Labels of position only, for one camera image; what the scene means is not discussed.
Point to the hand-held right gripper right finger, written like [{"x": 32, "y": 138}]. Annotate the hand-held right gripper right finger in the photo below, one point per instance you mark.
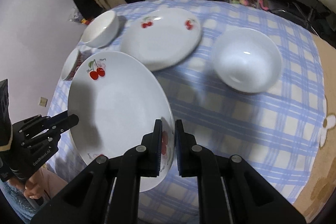
[{"x": 179, "y": 150}]

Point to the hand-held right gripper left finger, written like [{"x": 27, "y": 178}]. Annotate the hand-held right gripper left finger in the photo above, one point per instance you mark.
[{"x": 158, "y": 150}]

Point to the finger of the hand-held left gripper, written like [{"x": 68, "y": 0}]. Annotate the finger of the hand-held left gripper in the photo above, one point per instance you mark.
[
  {"x": 68, "y": 122},
  {"x": 58, "y": 116}
]

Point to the white plate with grey emblem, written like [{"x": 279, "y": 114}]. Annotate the white plate with grey emblem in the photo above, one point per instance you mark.
[{"x": 68, "y": 66}]

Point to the white cherry print plate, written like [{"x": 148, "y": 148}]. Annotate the white cherry print plate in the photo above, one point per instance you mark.
[
  {"x": 162, "y": 43},
  {"x": 118, "y": 108}
]

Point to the small white bowl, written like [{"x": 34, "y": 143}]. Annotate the small white bowl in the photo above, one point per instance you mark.
[{"x": 102, "y": 29}]

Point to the person's left hand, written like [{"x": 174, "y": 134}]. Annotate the person's left hand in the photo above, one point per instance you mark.
[{"x": 32, "y": 186}]

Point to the pink clothing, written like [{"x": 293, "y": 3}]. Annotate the pink clothing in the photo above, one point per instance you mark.
[{"x": 53, "y": 182}]

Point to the blue fleece cloth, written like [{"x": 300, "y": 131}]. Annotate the blue fleece cloth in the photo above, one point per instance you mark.
[{"x": 13, "y": 197}]

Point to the blue plaid blanket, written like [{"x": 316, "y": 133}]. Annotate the blue plaid blanket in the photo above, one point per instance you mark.
[{"x": 236, "y": 134}]

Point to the colourful snack packets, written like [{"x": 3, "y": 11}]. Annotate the colourful snack packets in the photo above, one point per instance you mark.
[{"x": 81, "y": 19}]

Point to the beige flower print blanket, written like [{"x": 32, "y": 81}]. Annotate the beige flower print blanket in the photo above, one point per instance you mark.
[{"x": 320, "y": 174}]

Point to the office chair base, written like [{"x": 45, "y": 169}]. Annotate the office chair base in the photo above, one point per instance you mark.
[{"x": 294, "y": 12}]

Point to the wall socket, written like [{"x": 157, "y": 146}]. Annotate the wall socket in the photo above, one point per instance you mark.
[{"x": 43, "y": 101}]

